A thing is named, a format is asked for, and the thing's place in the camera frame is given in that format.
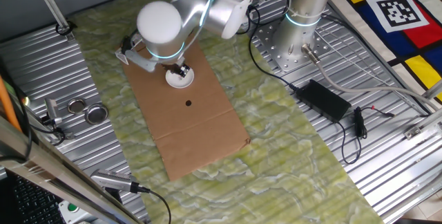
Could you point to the black keyboard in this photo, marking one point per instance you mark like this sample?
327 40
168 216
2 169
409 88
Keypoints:
31 203

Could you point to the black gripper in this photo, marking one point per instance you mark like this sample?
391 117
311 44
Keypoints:
182 70

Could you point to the brown cardboard sheet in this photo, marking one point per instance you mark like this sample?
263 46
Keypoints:
193 130

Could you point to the aluminium corner profile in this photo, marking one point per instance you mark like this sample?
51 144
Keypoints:
423 126

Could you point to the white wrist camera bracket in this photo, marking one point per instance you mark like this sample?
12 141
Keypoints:
143 63

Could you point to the silver ribbed camera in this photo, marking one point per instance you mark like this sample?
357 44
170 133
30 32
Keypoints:
110 179

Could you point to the green button box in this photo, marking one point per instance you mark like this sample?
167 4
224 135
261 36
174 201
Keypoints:
72 207

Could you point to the white fiducial tag paper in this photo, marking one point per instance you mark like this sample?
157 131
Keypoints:
397 11

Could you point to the aluminium pole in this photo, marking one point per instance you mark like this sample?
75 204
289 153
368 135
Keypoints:
52 6

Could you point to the black power adapter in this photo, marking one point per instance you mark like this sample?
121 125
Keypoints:
323 101

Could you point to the large steel bowl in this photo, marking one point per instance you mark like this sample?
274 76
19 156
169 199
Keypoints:
96 114

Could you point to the green marbled mat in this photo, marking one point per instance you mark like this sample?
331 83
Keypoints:
276 148

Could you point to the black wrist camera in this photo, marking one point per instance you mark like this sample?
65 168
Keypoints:
129 46

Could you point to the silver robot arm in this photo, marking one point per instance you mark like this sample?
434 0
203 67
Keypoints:
159 23

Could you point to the small steel bowl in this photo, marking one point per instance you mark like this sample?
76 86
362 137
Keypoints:
76 106

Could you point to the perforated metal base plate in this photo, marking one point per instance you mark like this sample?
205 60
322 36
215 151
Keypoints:
276 54

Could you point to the wide aluminium frame beam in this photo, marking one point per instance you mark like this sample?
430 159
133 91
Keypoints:
52 172

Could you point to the orange tube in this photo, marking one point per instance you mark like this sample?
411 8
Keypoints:
7 106

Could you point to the white plate with berry print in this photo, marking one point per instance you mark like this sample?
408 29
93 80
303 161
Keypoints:
177 83

